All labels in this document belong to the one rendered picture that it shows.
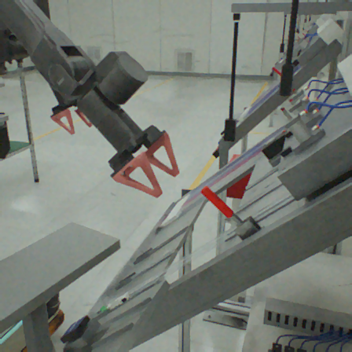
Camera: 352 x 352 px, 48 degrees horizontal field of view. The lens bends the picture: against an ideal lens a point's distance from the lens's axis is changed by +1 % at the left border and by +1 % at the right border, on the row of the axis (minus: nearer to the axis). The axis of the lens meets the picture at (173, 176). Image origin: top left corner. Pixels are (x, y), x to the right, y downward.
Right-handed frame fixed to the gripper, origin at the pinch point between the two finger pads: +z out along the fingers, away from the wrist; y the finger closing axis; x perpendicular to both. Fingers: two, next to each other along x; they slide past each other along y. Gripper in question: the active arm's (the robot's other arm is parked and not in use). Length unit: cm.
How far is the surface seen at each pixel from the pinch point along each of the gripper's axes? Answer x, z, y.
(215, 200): -8.0, 6.5, -7.0
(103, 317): 32.1, 13.3, -1.5
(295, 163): -20.4, 9.2, -6.2
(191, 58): 209, -119, 873
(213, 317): 78, 70, 88
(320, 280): 8, 54, 44
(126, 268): 35.3, 11.8, 17.5
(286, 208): -14.0, 14.9, -2.8
